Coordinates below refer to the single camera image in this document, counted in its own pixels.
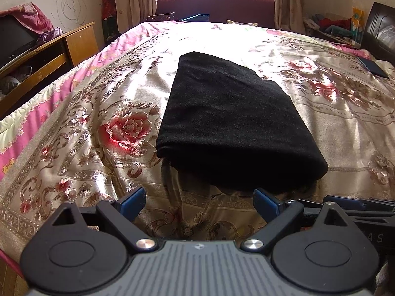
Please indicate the wooden TV cabinet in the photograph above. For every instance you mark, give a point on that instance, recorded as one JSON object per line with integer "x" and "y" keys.
{"x": 81, "y": 43}

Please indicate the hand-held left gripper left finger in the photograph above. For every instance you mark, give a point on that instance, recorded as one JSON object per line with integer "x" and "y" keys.
{"x": 132, "y": 205}

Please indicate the beige curtain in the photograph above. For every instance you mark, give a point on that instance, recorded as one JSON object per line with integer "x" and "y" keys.
{"x": 288, "y": 3}
{"x": 135, "y": 0}

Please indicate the dark patterned box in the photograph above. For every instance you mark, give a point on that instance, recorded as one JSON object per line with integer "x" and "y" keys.
{"x": 160, "y": 17}

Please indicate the dark wooden headboard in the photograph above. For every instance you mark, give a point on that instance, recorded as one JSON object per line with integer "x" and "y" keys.
{"x": 381, "y": 30}

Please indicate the red and green bag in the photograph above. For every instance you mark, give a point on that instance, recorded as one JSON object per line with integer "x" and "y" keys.
{"x": 109, "y": 18}

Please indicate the maroon sofa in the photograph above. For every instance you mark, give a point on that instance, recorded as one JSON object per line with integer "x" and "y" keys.
{"x": 216, "y": 7}

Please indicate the black television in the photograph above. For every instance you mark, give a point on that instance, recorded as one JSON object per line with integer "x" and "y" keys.
{"x": 14, "y": 41}

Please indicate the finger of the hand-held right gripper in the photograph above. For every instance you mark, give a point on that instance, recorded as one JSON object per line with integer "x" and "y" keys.
{"x": 373, "y": 212}
{"x": 355, "y": 199}

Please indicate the blue flat item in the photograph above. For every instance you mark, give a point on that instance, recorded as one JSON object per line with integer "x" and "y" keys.
{"x": 197, "y": 18}

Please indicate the pink patterned cloth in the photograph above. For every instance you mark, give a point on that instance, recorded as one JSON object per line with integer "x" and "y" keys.
{"x": 34, "y": 17}

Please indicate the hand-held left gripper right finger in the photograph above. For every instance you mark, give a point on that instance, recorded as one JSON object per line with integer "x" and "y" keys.
{"x": 265, "y": 205}

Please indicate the black pants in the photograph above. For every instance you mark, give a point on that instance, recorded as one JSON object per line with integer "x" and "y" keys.
{"x": 234, "y": 120}

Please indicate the pile of colourful clothes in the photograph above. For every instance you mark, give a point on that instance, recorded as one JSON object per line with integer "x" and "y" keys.
{"x": 330, "y": 26}

